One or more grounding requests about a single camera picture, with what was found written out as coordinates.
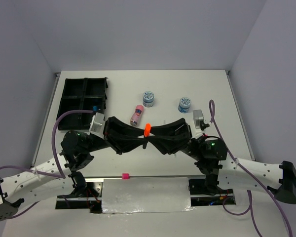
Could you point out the orange highlighter cap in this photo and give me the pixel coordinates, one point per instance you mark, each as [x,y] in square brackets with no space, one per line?
[147,130]

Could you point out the pink highlighter cap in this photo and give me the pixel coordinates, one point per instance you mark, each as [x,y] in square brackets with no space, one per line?
[125,176]

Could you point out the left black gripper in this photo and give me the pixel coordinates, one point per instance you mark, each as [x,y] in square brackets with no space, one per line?
[122,136]

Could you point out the blue-lidded jar right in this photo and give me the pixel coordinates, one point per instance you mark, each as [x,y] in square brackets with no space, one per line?
[184,104]

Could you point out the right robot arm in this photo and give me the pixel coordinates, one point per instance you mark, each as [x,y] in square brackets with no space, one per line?
[222,170]

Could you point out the blue-lidded jar left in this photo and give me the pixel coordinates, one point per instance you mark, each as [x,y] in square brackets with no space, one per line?
[148,99]

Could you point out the blue-lidded jar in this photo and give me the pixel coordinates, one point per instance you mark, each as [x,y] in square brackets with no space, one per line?
[184,104]
[148,99]

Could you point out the black four-compartment organizer tray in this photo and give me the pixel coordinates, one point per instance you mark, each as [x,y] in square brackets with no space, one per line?
[81,94]

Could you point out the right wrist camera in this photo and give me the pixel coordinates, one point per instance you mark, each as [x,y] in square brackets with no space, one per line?
[199,121]

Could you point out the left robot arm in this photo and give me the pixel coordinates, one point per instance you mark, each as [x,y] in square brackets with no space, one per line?
[62,172]

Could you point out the orange highlighter marker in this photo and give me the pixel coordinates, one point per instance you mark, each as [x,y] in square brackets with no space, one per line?
[145,143]

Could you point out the pink-capped clear tube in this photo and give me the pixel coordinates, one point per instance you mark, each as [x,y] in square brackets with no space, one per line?
[136,117]

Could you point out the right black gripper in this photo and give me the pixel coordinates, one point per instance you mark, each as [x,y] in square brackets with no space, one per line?
[167,139]

